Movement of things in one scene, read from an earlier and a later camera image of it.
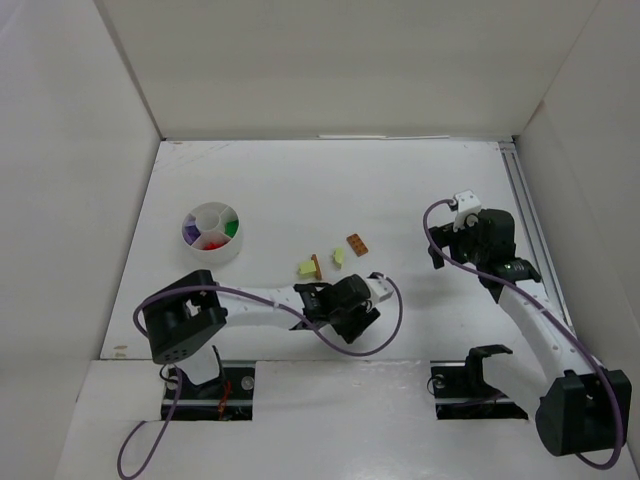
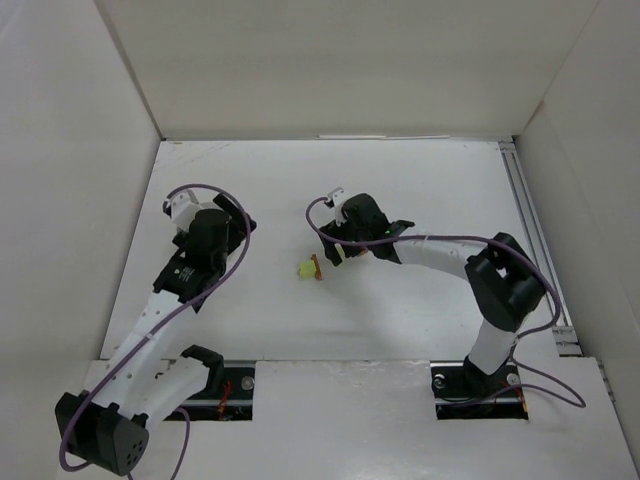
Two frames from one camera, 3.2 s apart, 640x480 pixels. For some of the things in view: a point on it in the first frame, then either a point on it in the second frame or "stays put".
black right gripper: [445, 240] -> [333, 245]
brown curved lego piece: [317, 266] stays put
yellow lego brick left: [307, 270] stays put
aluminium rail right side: [535, 231] stays put
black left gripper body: [361, 320] -> [236, 220]
